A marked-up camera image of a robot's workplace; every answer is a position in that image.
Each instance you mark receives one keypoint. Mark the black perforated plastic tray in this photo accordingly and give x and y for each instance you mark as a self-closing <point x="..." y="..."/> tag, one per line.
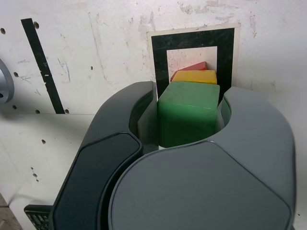
<point x="36" y="215"/>

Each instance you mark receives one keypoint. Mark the green cube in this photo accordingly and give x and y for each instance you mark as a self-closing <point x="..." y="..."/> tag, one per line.
<point x="187" y="115"/>

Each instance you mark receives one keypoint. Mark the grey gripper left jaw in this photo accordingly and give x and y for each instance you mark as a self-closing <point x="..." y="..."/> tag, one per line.
<point x="96" y="167"/>

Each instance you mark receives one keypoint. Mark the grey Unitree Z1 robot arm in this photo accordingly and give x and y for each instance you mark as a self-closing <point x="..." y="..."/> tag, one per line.
<point x="6" y="83"/>

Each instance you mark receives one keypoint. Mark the black tape square outline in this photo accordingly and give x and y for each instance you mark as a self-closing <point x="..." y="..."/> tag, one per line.
<point x="192" y="38"/>

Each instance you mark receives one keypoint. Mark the red cube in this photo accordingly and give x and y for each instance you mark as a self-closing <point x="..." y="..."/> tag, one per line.
<point x="194" y="67"/>

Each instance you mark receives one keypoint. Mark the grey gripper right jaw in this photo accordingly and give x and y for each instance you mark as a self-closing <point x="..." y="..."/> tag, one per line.
<point x="204" y="187"/>

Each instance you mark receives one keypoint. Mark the black tape strip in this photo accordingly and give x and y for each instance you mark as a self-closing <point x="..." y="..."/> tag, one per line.
<point x="43" y="72"/>

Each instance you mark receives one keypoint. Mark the yellow cube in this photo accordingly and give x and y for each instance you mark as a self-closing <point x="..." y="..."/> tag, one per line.
<point x="196" y="76"/>

